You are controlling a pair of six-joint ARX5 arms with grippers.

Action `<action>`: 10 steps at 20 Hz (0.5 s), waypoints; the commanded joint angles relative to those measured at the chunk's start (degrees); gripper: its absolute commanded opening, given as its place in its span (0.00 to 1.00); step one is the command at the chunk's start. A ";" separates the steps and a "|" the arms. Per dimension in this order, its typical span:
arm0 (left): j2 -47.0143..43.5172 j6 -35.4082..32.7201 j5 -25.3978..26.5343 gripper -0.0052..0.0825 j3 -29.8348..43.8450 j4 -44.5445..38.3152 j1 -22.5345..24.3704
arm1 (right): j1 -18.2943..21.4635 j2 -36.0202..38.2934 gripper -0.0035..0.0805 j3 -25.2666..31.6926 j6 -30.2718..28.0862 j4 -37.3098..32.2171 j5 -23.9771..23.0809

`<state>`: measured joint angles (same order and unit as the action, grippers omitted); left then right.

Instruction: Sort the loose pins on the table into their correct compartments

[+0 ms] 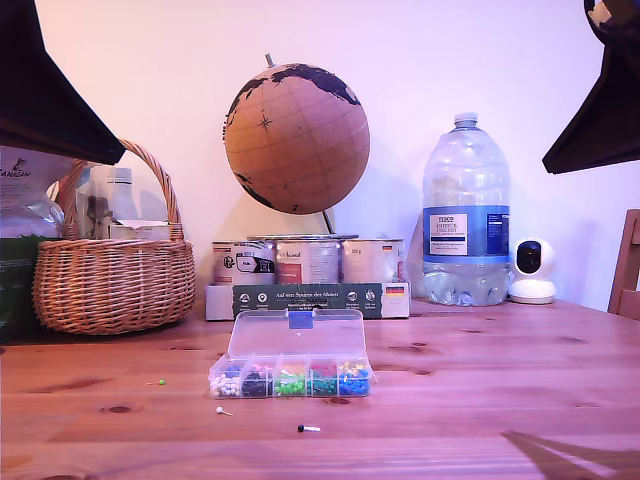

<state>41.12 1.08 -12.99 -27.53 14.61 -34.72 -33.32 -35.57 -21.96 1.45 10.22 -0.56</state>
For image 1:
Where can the white paper packet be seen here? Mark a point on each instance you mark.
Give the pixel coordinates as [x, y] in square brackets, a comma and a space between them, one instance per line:
[140, 231]

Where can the white plastic bottle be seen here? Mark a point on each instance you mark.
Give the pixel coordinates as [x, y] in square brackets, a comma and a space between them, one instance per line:
[120, 195]

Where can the pink pin heap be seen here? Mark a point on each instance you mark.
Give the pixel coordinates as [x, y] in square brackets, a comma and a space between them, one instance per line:
[262, 369]

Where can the wooden chair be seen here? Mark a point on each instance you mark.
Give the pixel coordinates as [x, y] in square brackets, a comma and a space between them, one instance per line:
[627, 280]

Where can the white green pet food bag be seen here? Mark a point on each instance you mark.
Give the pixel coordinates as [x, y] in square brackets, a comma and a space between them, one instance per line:
[20, 210]

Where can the dark blue pin heap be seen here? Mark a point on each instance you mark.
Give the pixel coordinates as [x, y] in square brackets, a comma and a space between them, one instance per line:
[232, 371]

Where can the small white round camera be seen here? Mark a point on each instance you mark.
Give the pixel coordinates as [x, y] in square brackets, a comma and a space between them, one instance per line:
[532, 270]

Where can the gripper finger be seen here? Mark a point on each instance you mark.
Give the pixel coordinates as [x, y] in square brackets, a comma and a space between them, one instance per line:
[600, 163]
[50, 75]
[600, 115]
[50, 143]

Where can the black pin heap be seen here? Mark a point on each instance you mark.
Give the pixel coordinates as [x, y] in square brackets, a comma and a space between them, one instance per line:
[257, 387]

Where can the yellow pin heap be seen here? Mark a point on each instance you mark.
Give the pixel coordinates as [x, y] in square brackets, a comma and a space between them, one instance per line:
[352, 370]

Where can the white pin heap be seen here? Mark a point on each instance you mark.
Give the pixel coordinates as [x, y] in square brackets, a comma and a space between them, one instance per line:
[225, 387]

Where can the red pin heap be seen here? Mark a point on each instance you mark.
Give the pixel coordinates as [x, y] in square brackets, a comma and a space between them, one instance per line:
[324, 371]

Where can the orange pin heap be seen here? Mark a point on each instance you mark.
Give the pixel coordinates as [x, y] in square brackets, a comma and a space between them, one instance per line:
[292, 370]

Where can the cork globe on stand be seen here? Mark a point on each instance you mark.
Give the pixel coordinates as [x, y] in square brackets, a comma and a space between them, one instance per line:
[300, 150]

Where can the clear plastic pin box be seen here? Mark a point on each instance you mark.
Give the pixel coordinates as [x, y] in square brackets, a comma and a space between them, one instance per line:
[300, 340]

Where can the large clear water bottle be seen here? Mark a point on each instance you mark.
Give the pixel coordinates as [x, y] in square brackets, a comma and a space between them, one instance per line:
[465, 175]

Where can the tin can white label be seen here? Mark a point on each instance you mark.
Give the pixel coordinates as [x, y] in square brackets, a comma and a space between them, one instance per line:
[372, 260]

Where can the green pin heap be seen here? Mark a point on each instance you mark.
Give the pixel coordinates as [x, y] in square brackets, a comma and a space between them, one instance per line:
[290, 387]

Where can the tin can red label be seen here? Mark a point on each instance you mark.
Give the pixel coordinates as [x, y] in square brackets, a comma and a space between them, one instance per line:
[307, 262]

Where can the green cardboard can tray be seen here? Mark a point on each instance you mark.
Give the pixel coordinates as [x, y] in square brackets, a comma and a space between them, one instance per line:
[310, 297]

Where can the teal pin heap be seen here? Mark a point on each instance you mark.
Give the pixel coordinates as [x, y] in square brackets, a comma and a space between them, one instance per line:
[325, 387]

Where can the clear foil pouch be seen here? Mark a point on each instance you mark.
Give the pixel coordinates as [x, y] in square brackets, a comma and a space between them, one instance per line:
[92, 200]

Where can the tin can black label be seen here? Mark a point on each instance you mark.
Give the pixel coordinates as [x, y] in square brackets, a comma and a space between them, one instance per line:
[245, 265]

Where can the light blue pin heap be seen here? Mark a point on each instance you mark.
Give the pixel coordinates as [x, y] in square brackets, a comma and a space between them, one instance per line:
[355, 387]

